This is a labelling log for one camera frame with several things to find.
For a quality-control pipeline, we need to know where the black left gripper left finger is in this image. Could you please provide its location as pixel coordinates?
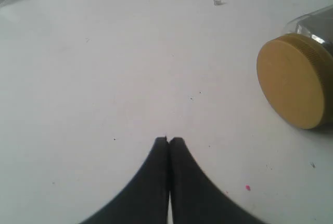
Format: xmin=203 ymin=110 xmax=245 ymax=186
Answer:
xmin=83 ymin=137 xmax=170 ymax=223

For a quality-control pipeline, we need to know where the clear nut jar yellow lid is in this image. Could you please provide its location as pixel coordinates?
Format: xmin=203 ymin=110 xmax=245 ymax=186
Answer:
xmin=256 ymin=4 xmax=333 ymax=130

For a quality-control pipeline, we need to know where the small clear plastic scrap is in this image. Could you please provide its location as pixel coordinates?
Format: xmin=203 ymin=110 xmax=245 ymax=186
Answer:
xmin=213 ymin=0 xmax=226 ymax=6

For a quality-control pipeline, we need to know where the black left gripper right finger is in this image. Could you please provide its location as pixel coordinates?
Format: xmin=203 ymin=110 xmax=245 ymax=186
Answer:
xmin=169 ymin=138 xmax=258 ymax=223

